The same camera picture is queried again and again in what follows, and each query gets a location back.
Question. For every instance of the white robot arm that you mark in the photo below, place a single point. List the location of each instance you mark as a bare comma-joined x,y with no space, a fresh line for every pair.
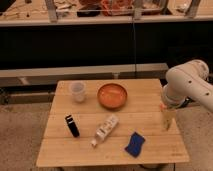
186,80

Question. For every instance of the clear plastic cup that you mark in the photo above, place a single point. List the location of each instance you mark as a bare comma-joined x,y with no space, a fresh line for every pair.
77,89

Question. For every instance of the clear plastic bottle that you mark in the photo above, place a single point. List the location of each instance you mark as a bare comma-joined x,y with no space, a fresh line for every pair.
104,130

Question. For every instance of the black eraser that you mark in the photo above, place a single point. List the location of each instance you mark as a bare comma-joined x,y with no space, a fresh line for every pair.
72,126

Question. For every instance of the orange wooden bowl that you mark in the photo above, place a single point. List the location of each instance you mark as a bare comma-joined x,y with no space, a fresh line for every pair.
112,96

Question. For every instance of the tan wooden gripper tool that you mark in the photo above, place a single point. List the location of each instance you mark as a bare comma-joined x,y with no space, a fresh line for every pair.
168,115

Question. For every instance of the background workbench shelf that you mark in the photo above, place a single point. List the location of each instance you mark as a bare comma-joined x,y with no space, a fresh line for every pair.
91,12

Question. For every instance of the wooden table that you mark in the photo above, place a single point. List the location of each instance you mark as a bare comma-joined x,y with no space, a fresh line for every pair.
87,134

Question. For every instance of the blue cloth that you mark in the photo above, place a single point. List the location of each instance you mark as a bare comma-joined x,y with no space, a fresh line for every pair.
135,144

